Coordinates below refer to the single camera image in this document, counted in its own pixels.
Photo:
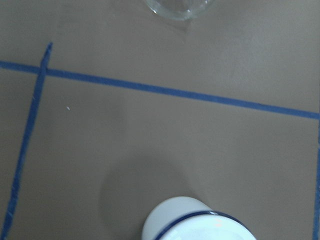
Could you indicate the clear plastic funnel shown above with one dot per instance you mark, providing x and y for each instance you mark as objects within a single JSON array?
[{"x": 179, "y": 10}]

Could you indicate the brown paper table cover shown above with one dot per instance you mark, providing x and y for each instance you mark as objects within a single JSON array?
[{"x": 107, "y": 109}]

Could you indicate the white enamel mug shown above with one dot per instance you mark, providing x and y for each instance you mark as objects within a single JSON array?
[{"x": 175, "y": 207}]

